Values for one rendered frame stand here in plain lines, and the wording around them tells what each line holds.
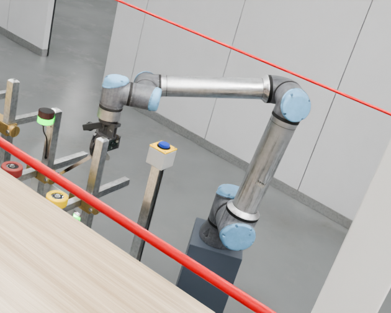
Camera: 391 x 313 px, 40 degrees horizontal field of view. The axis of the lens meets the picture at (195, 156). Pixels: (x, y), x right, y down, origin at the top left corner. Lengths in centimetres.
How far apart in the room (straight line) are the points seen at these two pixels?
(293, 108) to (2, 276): 117
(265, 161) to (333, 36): 223
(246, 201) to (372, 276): 176
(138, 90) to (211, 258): 91
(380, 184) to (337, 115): 382
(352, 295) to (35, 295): 121
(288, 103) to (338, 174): 237
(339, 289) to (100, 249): 136
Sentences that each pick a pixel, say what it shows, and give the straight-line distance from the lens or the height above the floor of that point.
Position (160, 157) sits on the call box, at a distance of 180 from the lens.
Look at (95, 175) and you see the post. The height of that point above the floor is 98.
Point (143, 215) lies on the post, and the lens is 194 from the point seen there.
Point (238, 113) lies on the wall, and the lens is 468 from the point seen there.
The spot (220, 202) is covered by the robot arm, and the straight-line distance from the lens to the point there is 241.
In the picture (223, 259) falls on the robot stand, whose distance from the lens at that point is 250.
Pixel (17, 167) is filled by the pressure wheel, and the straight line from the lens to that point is 218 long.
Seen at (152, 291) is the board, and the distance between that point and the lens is 169.
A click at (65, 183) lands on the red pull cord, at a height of 175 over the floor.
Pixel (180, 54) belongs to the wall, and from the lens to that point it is 498.
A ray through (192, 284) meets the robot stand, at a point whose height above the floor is 39.
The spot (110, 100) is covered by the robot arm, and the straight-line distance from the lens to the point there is 199.
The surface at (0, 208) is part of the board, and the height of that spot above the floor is 90.
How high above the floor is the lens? 198
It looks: 25 degrees down
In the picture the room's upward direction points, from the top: 16 degrees clockwise
